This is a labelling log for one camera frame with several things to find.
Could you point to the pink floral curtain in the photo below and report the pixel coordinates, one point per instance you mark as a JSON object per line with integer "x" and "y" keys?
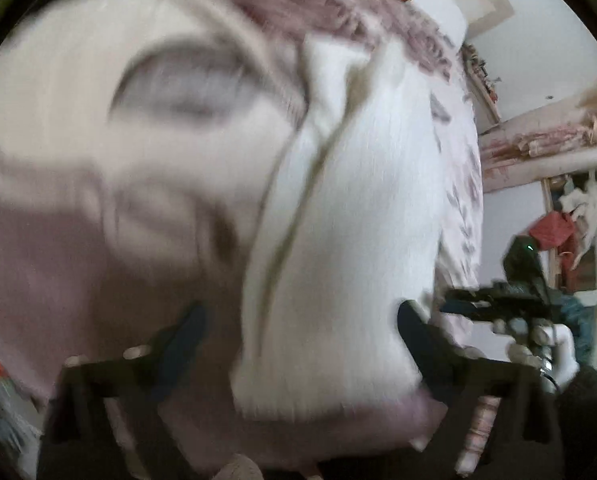
{"x": 555, "y": 139}

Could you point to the white knitted cardigan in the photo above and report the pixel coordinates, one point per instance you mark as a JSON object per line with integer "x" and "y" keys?
{"x": 350, "y": 228}

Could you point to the white bedside table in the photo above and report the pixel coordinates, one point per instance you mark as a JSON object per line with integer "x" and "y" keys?
{"x": 482, "y": 92}

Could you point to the white pillow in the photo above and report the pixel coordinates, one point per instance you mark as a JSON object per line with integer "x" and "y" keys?
{"x": 448, "y": 16}

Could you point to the red garment on sill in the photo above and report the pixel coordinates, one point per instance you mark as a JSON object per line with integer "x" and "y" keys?
{"x": 553, "y": 230}

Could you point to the pink floral bed blanket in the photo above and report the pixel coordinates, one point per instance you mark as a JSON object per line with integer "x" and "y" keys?
{"x": 138, "y": 142}

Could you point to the white plush garment on sill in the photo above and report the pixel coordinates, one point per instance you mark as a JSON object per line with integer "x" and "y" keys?
{"x": 581, "y": 206}

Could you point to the teal garment on sill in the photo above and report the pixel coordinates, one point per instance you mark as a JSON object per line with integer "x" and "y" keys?
{"x": 580, "y": 320}

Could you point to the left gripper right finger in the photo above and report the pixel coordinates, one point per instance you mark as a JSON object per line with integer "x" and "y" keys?
{"x": 524, "y": 442}

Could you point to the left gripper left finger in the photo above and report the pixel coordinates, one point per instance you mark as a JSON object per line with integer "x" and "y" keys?
{"x": 78, "y": 440}

